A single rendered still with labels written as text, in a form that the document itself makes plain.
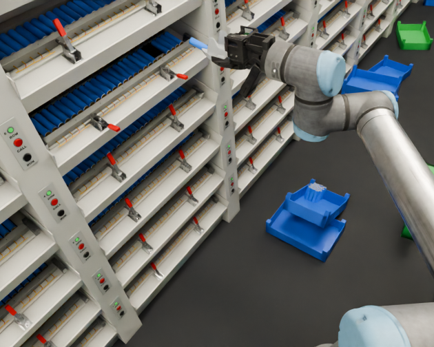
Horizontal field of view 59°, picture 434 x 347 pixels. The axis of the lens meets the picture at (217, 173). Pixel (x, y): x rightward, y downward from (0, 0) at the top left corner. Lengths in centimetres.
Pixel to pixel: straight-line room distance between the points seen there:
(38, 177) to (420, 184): 80
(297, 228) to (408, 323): 133
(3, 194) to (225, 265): 106
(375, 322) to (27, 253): 84
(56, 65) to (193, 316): 112
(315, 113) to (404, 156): 22
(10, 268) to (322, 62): 88
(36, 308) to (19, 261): 20
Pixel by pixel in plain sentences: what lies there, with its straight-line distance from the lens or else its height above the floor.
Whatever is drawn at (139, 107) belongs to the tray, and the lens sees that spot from 111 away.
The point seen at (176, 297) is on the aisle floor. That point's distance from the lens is 172.
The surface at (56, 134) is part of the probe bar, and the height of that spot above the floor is 94.
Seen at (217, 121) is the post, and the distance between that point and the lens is 145.
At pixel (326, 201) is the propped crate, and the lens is 198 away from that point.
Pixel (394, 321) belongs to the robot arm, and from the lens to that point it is 58.
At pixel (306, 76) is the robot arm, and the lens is 89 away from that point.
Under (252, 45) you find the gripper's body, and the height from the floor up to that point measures 106.
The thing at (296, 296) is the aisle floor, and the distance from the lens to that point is 170.
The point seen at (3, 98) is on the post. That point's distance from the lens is 87.
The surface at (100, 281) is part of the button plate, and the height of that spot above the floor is 44.
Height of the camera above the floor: 151
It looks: 46 degrees down
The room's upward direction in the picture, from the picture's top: 7 degrees counter-clockwise
